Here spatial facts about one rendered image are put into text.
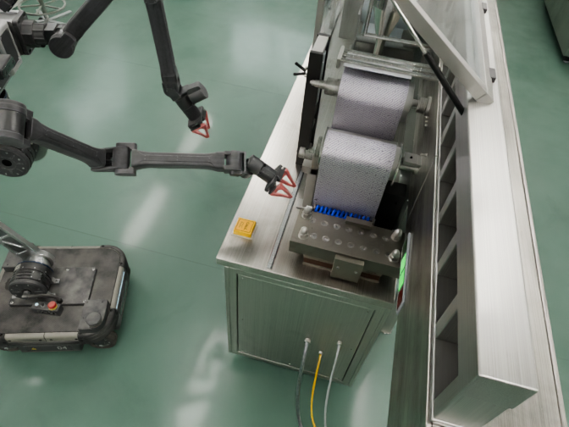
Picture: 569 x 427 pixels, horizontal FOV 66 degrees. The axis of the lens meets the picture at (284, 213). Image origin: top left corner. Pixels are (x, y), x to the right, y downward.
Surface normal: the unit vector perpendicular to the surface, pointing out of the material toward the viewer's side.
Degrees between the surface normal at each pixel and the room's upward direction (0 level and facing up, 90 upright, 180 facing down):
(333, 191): 90
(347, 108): 92
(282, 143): 0
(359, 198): 90
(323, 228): 0
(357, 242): 0
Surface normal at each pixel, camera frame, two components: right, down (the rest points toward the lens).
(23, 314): 0.07, -0.66
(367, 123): -0.25, 0.73
